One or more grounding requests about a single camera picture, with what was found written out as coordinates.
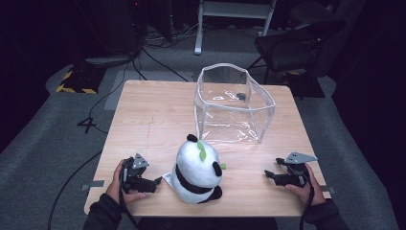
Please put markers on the panda plush toy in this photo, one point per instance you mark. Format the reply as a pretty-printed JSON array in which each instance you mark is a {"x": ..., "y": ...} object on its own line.
[{"x": 196, "y": 172}]

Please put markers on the white metal stand frame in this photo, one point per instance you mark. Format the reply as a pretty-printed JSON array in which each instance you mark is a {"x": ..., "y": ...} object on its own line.
[{"x": 223, "y": 9}]

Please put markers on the small dark round object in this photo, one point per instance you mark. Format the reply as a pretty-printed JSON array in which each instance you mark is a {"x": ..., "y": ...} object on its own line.
[{"x": 241, "y": 96}]

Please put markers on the person's left hand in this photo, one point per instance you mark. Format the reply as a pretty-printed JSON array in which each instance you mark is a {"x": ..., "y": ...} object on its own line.
[{"x": 115, "y": 190}]

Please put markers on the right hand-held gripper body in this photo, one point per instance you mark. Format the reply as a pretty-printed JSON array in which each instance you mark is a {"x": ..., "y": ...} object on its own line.
[{"x": 299, "y": 159}]

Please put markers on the black chair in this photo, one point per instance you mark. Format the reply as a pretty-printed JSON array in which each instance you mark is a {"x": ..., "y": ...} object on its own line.
[{"x": 287, "y": 48}]

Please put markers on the clear plastic bag white trim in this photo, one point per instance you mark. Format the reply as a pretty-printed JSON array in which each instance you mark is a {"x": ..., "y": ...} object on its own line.
[{"x": 233, "y": 105}]

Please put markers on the black yellow striped base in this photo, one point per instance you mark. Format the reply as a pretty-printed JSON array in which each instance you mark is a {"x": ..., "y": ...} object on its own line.
[{"x": 79, "y": 81}]

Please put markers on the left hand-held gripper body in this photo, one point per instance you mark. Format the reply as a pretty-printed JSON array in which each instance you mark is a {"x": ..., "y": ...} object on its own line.
[{"x": 138, "y": 166}]

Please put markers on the grey tape strip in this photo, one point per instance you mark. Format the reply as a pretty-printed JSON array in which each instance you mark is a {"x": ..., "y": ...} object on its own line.
[{"x": 328, "y": 189}]

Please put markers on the dark equipment stand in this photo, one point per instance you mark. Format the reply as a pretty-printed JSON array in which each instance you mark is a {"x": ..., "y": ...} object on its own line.
[{"x": 111, "y": 59}]

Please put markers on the person's right hand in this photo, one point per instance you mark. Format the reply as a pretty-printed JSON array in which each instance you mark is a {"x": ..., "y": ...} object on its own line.
[{"x": 311, "y": 191}]

